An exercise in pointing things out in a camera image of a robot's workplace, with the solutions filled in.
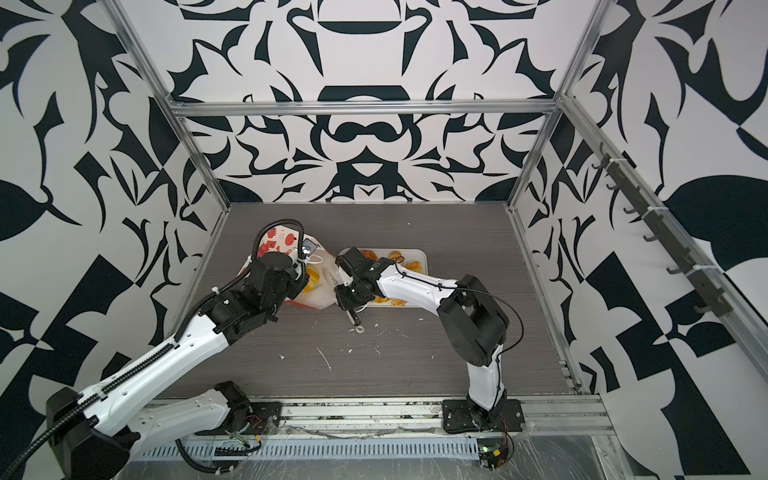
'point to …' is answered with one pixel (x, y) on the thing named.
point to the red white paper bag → (319, 291)
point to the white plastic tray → (401, 256)
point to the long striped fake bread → (395, 255)
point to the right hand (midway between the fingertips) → (341, 300)
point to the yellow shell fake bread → (394, 301)
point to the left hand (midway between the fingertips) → (291, 253)
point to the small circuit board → (492, 452)
